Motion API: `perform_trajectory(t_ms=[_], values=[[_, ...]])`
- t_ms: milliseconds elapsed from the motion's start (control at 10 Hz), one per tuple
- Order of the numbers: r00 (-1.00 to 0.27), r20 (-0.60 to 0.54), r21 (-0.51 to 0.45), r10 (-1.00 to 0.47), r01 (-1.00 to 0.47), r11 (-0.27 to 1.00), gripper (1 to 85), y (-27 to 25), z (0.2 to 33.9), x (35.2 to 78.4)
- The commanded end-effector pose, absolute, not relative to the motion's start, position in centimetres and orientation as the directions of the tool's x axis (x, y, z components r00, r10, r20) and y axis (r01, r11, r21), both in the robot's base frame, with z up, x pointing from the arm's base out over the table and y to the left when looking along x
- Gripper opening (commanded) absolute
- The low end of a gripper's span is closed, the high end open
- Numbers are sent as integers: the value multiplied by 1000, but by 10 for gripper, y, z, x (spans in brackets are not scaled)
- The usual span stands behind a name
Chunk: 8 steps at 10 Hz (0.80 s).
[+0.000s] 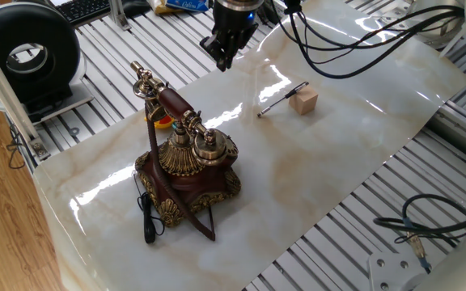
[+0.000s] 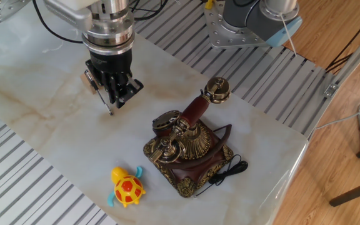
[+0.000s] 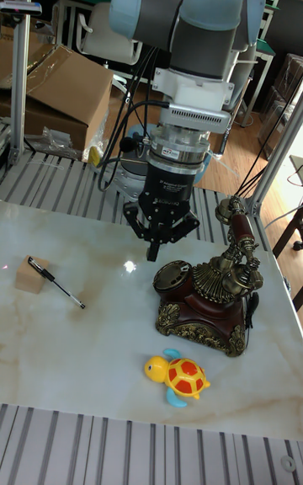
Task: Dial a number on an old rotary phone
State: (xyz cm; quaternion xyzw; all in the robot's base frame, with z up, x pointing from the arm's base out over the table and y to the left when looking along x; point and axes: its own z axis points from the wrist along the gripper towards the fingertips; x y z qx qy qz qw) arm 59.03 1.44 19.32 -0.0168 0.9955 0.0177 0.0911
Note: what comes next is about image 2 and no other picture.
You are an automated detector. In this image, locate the dark wooden furniture leg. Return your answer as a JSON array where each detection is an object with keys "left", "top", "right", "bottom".
[{"left": 329, "top": 140, "right": 360, "bottom": 208}]

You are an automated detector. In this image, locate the thin black phone line cable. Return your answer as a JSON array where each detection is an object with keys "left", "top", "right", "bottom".
[{"left": 194, "top": 154, "right": 249, "bottom": 198}]

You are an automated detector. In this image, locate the glossy marble pattern mat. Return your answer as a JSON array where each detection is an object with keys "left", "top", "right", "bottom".
[{"left": 0, "top": 0, "right": 309, "bottom": 225}]

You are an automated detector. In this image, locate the aluminium frame rail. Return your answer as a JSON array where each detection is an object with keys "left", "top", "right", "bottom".
[{"left": 304, "top": 21, "right": 360, "bottom": 139}]

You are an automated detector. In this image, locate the antique brass rotary phone base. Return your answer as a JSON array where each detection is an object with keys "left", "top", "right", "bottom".
[{"left": 142, "top": 109, "right": 234, "bottom": 198}]

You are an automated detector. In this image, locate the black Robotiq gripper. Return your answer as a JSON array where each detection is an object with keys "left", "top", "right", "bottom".
[{"left": 84, "top": 48, "right": 144, "bottom": 109}]

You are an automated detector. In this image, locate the brass and maroon phone handset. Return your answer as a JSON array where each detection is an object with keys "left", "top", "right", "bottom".
[{"left": 148, "top": 77, "right": 231, "bottom": 164}]

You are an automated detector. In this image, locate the silver and black pen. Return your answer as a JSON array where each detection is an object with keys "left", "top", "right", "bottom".
[{"left": 84, "top": 69, "right": 114, "bottom": 116}]

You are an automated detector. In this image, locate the silver robot base mounting plate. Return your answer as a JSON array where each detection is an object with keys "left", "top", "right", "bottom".
[{"left": 204, "top": 1, "right": 271, "bottom": 50}]

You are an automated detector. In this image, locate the yellow orange turtle toy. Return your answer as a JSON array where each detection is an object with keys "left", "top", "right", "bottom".
[{"left": 107, "top": 166, "right": 147, "bottom": 208}]

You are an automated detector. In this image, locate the small wooden cube block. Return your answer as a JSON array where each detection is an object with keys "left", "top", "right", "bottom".
[{"left": 79, "top": 73, "right": 97, "bottom": 95}]

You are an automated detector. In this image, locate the white zip tie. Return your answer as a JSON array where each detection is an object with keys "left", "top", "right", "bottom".
[{"left": 279, "top": 12, "right": 298, "bottom": 58}]

